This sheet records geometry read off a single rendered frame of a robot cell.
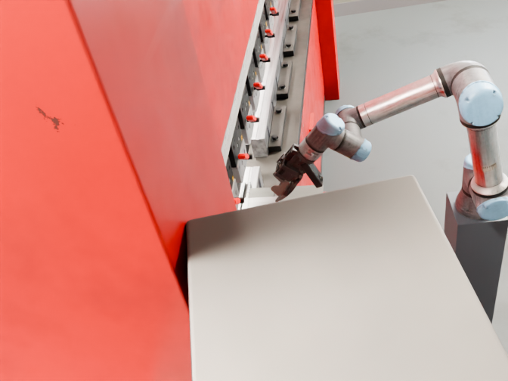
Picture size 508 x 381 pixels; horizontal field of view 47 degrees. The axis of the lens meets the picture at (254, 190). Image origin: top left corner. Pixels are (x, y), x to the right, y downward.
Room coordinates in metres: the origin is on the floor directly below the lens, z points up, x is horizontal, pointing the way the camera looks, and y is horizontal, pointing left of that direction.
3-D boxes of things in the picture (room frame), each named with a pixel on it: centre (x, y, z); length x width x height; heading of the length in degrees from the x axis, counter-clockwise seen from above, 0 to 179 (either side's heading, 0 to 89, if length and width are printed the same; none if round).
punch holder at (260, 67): (2.09, -0.10, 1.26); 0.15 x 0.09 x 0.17; 165
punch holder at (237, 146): (1.51, 0.06, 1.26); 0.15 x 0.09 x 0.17; 165
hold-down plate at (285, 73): (2.49, -0.27, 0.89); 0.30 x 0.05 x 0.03; 165
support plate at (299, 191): (1.49, -0.09, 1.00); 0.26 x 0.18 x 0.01; 75
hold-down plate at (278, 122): (2.10, -0.16, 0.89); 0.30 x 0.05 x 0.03; 165
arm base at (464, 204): (1.50, -0.79, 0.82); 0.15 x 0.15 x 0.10
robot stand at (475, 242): (1.50, -0.79, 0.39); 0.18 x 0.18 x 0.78; 81
